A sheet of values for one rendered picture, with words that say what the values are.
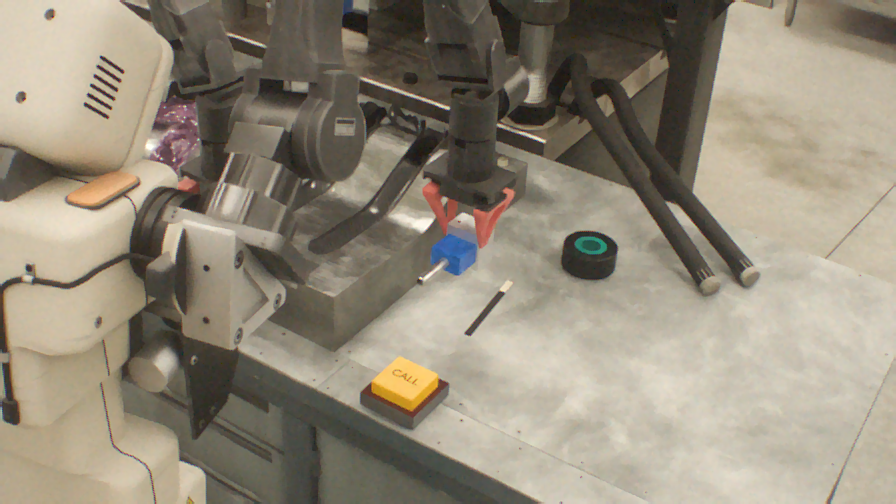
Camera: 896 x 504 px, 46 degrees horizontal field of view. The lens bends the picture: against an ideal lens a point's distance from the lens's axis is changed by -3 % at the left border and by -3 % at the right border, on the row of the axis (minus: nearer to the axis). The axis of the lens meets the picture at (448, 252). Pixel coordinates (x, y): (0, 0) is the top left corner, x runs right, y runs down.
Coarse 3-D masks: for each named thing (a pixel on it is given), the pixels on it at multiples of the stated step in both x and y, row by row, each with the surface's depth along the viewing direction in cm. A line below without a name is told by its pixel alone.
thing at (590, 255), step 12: (564, 240) 161; (576, 240) 161; (588, 240) 161; (600, 240) 161; (612, 240) 161; (564, 252) 160; (576, 252) 158; (588, 252) 159; (600, 252) 159; (612, 252) 159; (564, 264) 160; (576, 264) 158; (588, 264) 157; (600, 264) 157; (612, 264) 159; (576, 276) 159; (588, 276) 158; (600, 276) 159
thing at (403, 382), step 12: (396, 360) 136; (408, 360) 136; (384, 372) 134; (396, 372) 134; (408, 372) 134; (420, 372) 134; (432, 372) 134; (372, 384) 133; (384, 384) 132; (396, 384) 132; (408, 384) 132; (420, 384) 132; (432, 384) 133; (384, 396) 132; (396, 396) 131; (408, 396) 130; (420, 396) 132; (408, 408) 131
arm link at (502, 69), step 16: (496, 48) 124; (496, 64) 124; (512, 64) 133; (448, 80) 128; (464, 80) 127; (480, 80) 127; (496, 80) 125; (512, 80) 133; (528, 80) 135; (512, 96) 132
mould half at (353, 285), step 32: (384, 128) 165; (384, 160) 161; (512, 160) 175; (352, 192) 158; (416, 192) 156; (320, 224) 151; (384, 224) 153; (416, 224) 153; (320, 256) 144; (352, 256) 145; (384, 256) 146; (416, 256) 153; (288, 288) 141; (320, 288) 138; (352, 288) 140; (384, 288) 148; (288, 320) 144; (320, 320) 141; (352, 320) 143
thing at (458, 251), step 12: (468, 216) 141; (456, 228) 139; (468, 228) 139; (444, 240) 139; (456, 240) 139; (468, 240) 139; (492, 240) 141; (432, 252) 138; (444, 252) 136; (456, 252) 136; (468, 252) 137; (480, 252) 139; (432, 264) 138; (444, 264) 136; (456, 264) 136; (468, 264) 138; (480, 264) 140; (420, 276) 133; (432, 276) 134
